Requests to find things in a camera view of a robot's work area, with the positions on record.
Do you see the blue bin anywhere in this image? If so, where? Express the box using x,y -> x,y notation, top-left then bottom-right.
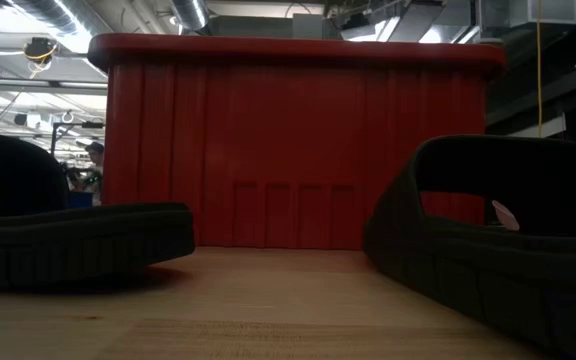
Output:
69,190 -> 94,209

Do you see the black yellow cable reel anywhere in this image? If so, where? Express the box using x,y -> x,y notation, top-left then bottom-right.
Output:
22,36 -> 59,66

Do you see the person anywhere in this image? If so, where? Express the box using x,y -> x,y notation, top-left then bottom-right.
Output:
74,140 -> 105,207

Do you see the yellow cable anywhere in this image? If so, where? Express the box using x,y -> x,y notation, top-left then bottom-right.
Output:
535,0 -> 544,139

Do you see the pink slide sandal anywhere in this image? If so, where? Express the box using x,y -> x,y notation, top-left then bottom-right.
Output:
491,199 -> 521,232

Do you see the red plastic bin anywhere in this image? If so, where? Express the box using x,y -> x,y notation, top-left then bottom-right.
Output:
87,32 -> 508,251

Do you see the black slide sandal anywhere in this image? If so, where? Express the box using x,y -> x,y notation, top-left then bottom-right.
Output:
0,128 -> 197,292
362,133 -> 576,360

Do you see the silver round ventilation duct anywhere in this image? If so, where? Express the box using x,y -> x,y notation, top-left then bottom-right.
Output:
170,0 -> 210,32
7,0 -> 94,39

